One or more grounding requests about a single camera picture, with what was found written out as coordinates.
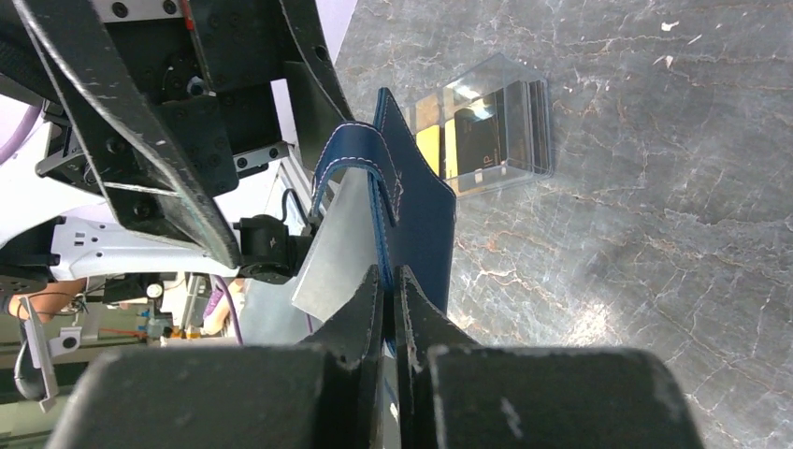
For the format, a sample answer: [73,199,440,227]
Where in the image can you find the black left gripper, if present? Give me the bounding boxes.
[1,0,353,268]

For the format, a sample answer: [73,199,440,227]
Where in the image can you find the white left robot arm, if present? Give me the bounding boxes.
[1,1,351,293]

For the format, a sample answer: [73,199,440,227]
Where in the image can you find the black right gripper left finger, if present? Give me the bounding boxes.
[48,267,383,448]

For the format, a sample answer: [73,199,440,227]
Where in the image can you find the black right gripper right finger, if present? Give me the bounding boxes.
[394,267,702,448]

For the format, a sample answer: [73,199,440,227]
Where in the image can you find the blue leather card holder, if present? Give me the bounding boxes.
[292,88,456,321]

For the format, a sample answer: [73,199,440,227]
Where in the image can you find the clear acrylic card box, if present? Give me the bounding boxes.
[404,53,555,198]

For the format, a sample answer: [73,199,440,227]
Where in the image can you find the black VIP card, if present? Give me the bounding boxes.
[453,80,553,184]

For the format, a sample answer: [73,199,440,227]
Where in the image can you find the gold VIP card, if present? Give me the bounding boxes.
[415,119,459,180]

